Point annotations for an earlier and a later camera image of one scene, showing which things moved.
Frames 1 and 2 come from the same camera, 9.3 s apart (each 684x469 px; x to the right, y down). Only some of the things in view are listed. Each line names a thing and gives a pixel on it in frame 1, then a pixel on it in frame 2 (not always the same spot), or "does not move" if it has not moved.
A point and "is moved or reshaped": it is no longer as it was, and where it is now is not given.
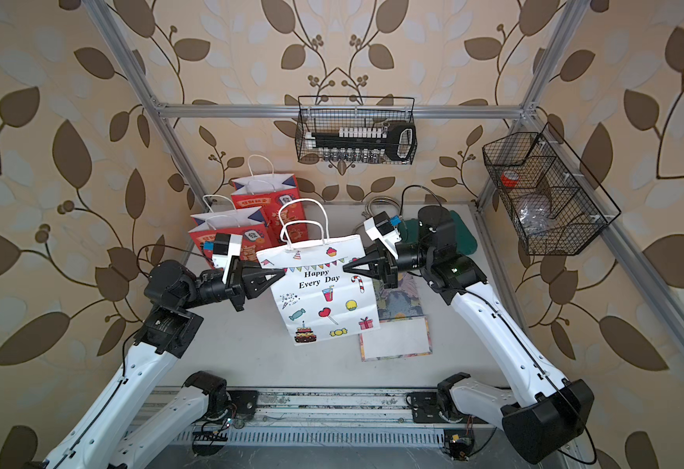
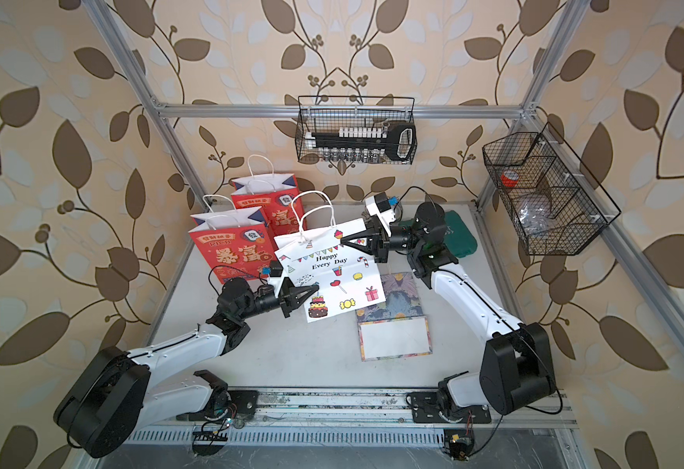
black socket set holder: x=364 y=145 does not move
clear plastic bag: x=534 y=219 does not move
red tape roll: x=509 y=178 does not move
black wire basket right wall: x=556 y=203 does not move
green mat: x=465 y=239 does not move
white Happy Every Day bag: x=320 y=299 is moved or reshaped
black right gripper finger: x=374 y=251 -> x=366 y=233
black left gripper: x=239 y=281 -> x=289 y=292
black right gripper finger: x=375 y=272 -> x=370 y=246
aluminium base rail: x=434 y=415 does not move
